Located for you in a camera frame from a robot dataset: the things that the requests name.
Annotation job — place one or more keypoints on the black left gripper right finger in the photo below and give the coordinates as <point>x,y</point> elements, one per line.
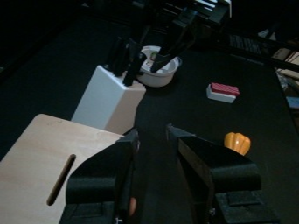
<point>218,178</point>

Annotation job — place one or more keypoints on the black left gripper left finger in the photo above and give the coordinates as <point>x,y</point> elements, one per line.
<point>101,180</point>

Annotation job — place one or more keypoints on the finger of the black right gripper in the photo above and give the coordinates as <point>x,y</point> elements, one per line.
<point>168,46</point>
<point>188,39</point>

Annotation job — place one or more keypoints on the green toy piece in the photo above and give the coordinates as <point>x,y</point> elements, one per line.
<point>154,56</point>

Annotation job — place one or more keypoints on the white toy pot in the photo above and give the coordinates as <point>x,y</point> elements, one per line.
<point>160,77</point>

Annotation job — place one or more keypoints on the orange toy bell pepper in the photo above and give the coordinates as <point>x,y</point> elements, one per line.
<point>238,143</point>

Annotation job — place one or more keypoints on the light wooden cutting board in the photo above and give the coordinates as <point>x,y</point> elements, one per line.
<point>31,163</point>

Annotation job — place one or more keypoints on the red striped white toy block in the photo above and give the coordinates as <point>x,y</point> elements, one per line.
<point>224,92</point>

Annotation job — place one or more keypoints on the white knife block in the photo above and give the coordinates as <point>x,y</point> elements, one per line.
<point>109,102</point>

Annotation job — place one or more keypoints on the cardboard box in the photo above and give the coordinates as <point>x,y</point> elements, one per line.
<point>288,58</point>

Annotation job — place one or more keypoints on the blue object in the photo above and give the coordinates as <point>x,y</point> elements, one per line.
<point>294,102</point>

